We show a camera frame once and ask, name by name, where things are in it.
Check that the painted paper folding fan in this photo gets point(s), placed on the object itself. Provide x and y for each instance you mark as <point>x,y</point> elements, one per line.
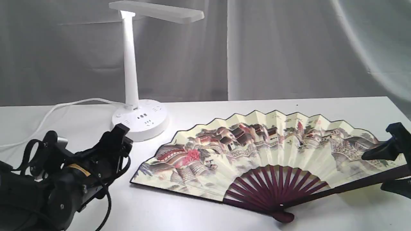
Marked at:
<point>268,162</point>

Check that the grey backdrop curtain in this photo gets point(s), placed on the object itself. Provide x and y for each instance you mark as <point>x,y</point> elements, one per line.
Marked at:
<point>55,51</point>

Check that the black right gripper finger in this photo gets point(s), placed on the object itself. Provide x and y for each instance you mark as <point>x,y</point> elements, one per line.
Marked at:
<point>399,143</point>
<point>401,187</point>

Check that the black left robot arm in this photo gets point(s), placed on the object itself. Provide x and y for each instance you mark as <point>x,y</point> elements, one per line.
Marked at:
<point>24,198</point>

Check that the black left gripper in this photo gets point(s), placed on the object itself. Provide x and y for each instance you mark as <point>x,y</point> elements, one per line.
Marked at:
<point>86,175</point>

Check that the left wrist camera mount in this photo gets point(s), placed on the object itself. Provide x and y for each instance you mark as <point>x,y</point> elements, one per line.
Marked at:
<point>48,157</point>

